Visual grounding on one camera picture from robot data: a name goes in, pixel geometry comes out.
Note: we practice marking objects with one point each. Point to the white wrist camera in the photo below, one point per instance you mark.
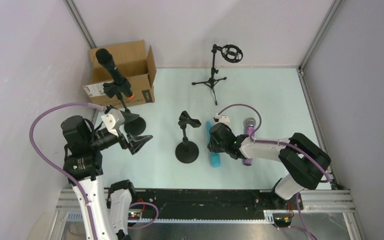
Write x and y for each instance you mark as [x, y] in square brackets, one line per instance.
[113, 120]
[223, 119]

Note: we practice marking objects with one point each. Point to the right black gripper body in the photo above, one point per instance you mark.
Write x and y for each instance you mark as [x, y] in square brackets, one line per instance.
[214, 140]

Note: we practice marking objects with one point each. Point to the black tripod shock-mount stand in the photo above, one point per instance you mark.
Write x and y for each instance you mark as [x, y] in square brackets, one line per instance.
[230, 53]

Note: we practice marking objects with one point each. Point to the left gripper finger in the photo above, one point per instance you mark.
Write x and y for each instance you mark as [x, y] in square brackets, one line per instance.
[135, 143]
[129, 117]

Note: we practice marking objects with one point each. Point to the teal microphone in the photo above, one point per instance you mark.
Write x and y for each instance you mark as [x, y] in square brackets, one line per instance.
[214, 157]

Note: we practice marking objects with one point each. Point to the purple glitter microphone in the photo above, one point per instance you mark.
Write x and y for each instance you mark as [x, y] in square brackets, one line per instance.
[249, 125]

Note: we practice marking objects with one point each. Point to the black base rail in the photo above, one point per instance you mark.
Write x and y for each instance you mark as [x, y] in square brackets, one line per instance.
[212, 205]

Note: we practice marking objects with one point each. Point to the brown cardboard box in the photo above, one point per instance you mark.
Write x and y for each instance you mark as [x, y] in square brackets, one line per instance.
[136, 62]

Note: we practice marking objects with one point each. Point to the black round-base mic stand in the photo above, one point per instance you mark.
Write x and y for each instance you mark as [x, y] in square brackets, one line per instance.
[133, 127]
[187, 151]

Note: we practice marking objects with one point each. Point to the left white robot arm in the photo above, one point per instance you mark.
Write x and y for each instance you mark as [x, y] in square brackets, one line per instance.
[102, 219]

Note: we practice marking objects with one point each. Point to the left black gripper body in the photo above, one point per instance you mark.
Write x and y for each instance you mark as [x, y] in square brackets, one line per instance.
[125, 141]

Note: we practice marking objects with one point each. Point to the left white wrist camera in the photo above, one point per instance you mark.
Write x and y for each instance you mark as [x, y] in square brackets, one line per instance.
[113, 120]

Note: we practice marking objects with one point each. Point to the black microphone orange end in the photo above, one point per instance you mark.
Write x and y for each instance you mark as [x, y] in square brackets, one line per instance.
[106, 60]

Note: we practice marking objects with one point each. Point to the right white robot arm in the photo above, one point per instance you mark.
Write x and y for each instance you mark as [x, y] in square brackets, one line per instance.
[304, 161]

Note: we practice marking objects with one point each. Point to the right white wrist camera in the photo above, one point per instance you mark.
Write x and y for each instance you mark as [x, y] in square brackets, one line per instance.
[223, 119]

